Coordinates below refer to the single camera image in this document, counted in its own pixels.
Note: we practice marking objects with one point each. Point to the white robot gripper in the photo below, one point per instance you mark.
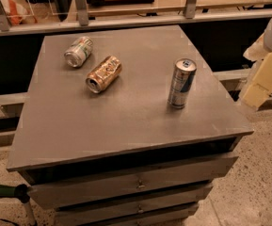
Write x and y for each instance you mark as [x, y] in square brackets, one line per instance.
[260, 86]

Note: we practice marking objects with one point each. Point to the silver blue redbull can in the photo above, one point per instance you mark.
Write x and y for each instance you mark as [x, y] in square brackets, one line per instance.
[182, 78]

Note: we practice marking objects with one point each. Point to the orange soda can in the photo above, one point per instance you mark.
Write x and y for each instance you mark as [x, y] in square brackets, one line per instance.
[104, 74]

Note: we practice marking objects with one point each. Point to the silver green soda can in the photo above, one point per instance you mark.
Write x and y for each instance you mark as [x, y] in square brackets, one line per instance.
[79, 51]

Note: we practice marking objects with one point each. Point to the grey drawer cabinet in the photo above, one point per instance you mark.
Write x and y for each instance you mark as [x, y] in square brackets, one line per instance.
[67, 131]

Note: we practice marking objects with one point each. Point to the middle grey drawer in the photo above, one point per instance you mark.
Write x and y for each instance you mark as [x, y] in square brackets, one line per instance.
[133, 206]

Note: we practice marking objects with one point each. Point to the grey drawer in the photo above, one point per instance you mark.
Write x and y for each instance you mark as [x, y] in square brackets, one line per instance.
[133, 206]
[152, 217]
[130, 181]

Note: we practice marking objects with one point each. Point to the bottom grey drawer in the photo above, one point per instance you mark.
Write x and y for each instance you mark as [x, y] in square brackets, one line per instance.
[152, 217]

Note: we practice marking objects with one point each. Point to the top grey drawer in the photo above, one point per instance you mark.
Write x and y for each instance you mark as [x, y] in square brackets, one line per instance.
[130, 181]

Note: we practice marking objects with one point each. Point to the orange white bag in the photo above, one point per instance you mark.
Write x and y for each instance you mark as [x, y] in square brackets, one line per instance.
[17, 13]

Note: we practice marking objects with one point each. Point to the green pole with black joint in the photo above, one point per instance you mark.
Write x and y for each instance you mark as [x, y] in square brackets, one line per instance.
[20, 193]

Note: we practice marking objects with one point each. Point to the metal railing frame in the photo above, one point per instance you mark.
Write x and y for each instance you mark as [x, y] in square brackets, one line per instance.
[43, 18]

